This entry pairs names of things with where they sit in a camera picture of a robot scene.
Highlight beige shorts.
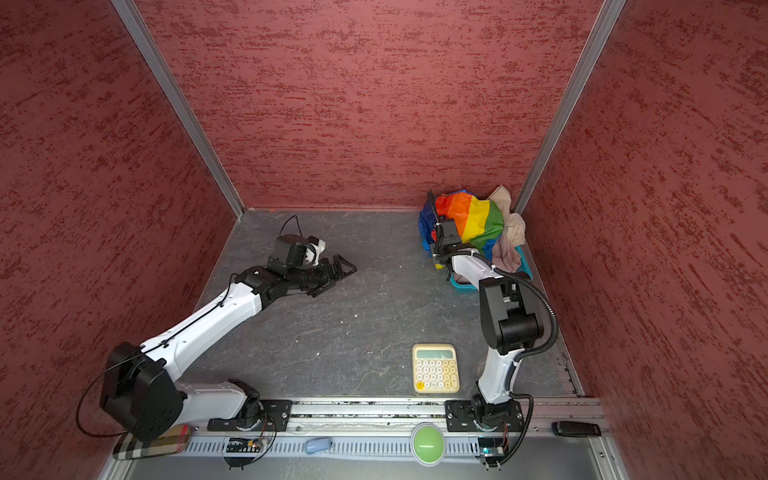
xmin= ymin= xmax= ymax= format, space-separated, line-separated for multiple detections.
xmin=488 ymin=185 xmax=526 ymax=247

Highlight aluminium corner post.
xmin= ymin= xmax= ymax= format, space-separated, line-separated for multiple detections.
xmin=111 ymin=0 xmax=247 ymax=220
xmin=513 ymin=0 xmax=626 ymax=214

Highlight black remote device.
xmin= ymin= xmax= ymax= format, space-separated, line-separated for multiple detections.
xmin=551 ymin=421 xmax=602 ymax=438

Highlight left aluminium corner post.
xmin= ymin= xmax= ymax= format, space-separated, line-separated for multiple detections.
xmin=111 ymin=0 xmax=247 ymax=220

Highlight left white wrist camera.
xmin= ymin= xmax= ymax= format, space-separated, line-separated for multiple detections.
xmin=268 ymin=234 xmax=326 ymax=273

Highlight teal plastic basket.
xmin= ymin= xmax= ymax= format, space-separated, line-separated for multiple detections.
xmin=441 ymin=248 xmax=531 ymax=291

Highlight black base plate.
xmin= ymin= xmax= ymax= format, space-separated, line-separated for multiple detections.
xmin=444 ymin=396 xmax=524 ymax=433
xmin=207 ymin=399 xmax=293 ymax=432

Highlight plaid glasses case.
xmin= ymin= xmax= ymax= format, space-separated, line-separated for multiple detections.
xmin=112 ymin=425 xmax=193 ymax=460

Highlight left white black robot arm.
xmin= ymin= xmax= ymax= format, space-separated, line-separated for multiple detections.
xmin=99 ymin=255 xmax=357 ymax=442

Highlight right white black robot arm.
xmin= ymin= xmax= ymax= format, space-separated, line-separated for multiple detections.
xmin=419 ymin=191 xmax=558 ymax=429

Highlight pink shorts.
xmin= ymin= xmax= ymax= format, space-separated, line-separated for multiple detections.
xmin=449 ymin=235 xmax=531 ymax=289

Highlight small blue grey eraser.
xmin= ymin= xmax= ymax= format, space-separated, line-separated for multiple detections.
xmin=304 ymin=437 xmax=333 ymax=455

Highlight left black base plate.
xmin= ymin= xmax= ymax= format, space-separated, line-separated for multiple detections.
xmin=207 ymin=399 xmax=293 ymax=432

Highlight rainbow striped shorts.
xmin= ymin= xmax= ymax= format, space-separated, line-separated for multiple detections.
xmin=418 ymin=190 xmax=504 ymax=259

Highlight cream yellow calculator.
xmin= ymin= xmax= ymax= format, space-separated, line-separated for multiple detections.
xmin=412 ymin=343 xmax=460 ymax=394

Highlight right small circuit board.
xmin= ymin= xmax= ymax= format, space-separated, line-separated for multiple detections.
xmin=476 ymin=437 xmax=507 ymax=469

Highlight left small circuit board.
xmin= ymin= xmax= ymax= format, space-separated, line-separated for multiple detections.
xmin=223 ymin=438 xmax=265 ymax=469

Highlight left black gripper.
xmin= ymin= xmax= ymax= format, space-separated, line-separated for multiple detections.
xmin=287 ymin=255 xmax=357 ymax=296

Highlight small circuit board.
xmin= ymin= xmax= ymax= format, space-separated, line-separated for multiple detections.
xmin=223 ymin=438 xmax=265 ymax=469
xmin=476 ymin=437 xmax=507 ymax=469

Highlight aluminium front rail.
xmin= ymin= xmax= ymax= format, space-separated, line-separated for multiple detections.
xmin=100 ymin=397 xmax=629 ymax=479

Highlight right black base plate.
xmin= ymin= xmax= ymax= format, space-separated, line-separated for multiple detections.
xmin=444 ymin=396 xmax=524 ymax=433

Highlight green round push button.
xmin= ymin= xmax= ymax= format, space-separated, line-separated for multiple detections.
xmin=410 ymin=423 xmax=446 ymax=467

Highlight right aluminium corner post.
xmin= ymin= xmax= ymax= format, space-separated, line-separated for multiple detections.
xmin=513 ymin=0 xmax=626 ymax=214

